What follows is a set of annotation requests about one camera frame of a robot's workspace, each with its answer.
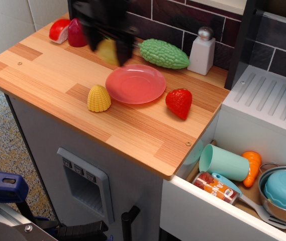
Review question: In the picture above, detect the orange toy carrot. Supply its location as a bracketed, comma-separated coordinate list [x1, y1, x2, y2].
[242, 151, 262, 188]

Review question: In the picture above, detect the blue clamp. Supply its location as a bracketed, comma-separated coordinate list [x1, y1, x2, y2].
[0, 172, 29, 203]

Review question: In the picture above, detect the white salt shaker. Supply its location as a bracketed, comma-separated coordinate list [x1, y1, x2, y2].
[187, 27, 216, 75]

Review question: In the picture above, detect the metal toy pot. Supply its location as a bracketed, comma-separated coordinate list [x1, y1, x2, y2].
[258, 163, 286, 221]

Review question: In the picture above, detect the green toy bitter gourd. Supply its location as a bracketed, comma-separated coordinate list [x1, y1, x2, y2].
[138, 39, 190, 69]

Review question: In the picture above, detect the toy food can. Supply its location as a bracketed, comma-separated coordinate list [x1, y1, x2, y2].
[192, 172, 240, 205]

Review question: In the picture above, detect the pink plastic plate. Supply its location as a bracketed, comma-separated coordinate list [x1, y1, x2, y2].
[105, 64, 166, 104]

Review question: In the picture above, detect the black cabinet door handle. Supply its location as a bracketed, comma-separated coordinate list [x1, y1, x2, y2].
[121, 205, 140, 241]

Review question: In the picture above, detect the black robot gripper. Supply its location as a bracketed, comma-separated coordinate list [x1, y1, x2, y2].
[71, 1, 138, 66]

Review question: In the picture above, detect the robot base metal plate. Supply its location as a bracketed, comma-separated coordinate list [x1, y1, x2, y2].
[0, 202, 58, 241]

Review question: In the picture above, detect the red white toy slice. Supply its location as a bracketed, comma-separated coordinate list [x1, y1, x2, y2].
[49, 19, 71, 44]

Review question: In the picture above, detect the red toy strawberry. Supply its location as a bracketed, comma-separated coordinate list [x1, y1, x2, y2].
[165, 88, 193, 120]

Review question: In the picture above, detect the grey ice dispenser panel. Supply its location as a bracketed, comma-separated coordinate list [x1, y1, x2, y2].
[57, 147, 114, 224]

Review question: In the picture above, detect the yellow toy corn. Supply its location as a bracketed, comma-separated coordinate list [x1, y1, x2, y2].
[87, 85, 112, 112]

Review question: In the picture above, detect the dark red toy vegetable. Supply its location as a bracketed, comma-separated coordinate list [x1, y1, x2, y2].
[68, 18, 87, 47]

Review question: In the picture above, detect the grey toy spatula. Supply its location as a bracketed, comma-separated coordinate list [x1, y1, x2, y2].
[240, 194, 286, 229]

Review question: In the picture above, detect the mint green plastic cup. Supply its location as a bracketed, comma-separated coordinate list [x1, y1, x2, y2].
[199, 144, 250, 181]

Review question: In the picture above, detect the light blue plastic spoon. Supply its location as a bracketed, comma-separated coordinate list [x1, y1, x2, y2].
[212, 173, 242, 196]

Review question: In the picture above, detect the yellow toy potato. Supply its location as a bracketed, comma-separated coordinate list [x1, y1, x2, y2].
[97, 39, 120, 66]

